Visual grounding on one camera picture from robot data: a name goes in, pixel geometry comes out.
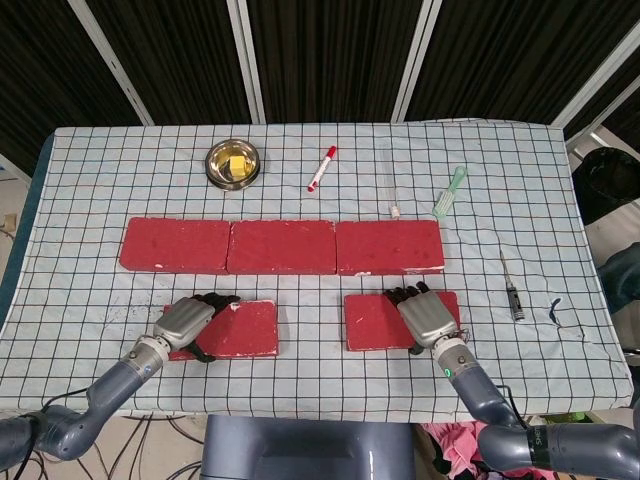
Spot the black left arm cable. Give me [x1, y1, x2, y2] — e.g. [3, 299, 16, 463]
[42, 387, 96, 412]

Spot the green brush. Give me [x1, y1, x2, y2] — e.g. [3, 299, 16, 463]
[432, 165, 469, 218]

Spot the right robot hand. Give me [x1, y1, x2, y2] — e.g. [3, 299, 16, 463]
[382, 281, 471, 356]

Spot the red white marker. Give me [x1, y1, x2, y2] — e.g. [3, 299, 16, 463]
[306, 145, 338, 194]

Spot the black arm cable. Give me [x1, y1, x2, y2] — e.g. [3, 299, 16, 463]
[42, 387, 96, 412]
[494, 383, 527, 427]

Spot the white partition post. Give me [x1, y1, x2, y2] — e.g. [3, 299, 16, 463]
[67, 0, 154, 126]
[230, 0, 266, 124]
[552, 19, 640, 131]
[392, 0, 444, 124]

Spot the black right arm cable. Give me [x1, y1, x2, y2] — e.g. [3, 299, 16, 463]
[494, 383, 527, 427]

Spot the clear plastic tube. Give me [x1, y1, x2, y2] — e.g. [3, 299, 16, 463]
[380, 139, 402, 219]

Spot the small metal screwdriver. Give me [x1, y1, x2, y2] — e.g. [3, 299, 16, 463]
[500, 251, 525, 321]

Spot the red brick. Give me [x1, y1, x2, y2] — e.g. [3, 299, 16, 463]
[118, 216, 232, 275]
[227, 218, 338, 276]
[343, 291, 461, 352]
[163, 298, 279, 362]
[334, 219, 446, 278]

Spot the blue padded table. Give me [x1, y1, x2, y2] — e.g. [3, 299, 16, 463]
[0, 134, 54, 321]

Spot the metal bowl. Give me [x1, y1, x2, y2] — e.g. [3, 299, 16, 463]
[204, 139, 263, 190]

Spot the dark teal bulky object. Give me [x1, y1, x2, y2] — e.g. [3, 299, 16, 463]
[597, 247, 640, 314]

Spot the checkered tablecloth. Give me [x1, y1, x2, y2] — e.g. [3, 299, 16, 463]
[0, 118, 639, 419]

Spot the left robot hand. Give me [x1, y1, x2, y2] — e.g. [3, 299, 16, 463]
[152, 292, 242, 364]

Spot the black bag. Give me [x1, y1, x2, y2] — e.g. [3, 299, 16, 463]
[571, 146, 640, 226]

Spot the pink cloth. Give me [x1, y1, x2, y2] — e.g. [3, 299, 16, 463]
[422, 419, 506, 480]

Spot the grey robot torso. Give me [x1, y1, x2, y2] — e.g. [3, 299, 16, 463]
[199, 413, 416, 480]

